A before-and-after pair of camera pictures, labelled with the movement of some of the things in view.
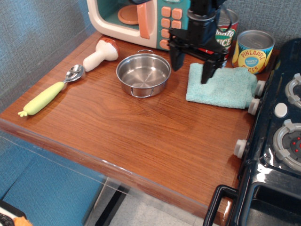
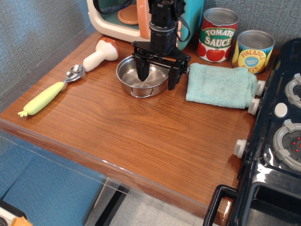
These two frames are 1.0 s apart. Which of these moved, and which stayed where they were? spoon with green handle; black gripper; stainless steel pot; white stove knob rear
Moved: black gripper
Stayed: spoon with green handle; stainless steel pot; white stove knob rear
